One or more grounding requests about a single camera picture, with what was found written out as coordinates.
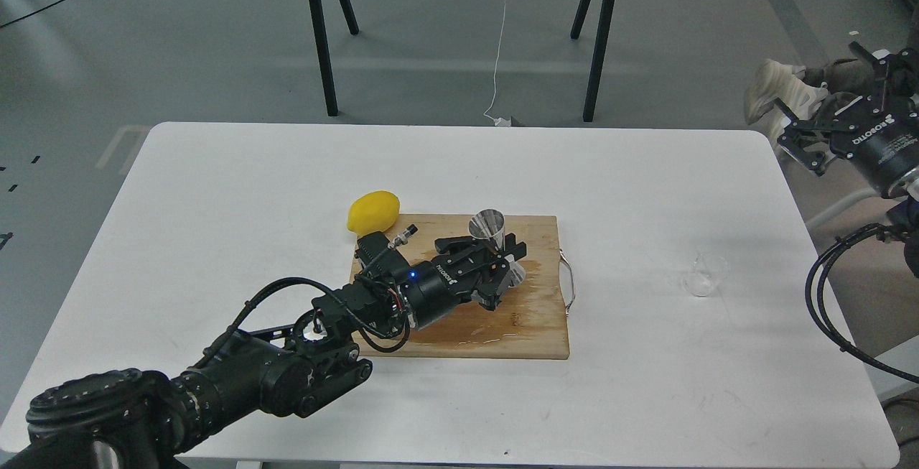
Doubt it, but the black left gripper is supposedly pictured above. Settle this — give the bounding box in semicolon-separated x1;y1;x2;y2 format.
404;233;528;330

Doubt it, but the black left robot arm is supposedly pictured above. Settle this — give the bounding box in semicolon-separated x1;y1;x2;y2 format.
4;224;526;468

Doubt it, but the person in brown shirt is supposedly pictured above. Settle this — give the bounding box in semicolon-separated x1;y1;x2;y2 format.
744;59;874;145

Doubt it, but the steel double jigger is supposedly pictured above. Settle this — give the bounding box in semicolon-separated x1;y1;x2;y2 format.
468;208;526;288

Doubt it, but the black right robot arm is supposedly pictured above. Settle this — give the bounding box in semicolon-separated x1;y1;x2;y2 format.
764;46;917;360

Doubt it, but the clear glass cup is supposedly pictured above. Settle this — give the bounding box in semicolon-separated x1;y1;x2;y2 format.
681;252;730;297

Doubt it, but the white hanging cable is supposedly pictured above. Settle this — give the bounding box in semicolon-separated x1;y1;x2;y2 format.
482;0;512;126

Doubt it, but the yellow lemon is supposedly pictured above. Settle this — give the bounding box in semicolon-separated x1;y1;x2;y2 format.
347;190;401;237

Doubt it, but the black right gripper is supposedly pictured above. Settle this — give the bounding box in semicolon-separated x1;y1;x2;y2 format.
773;41;918;200

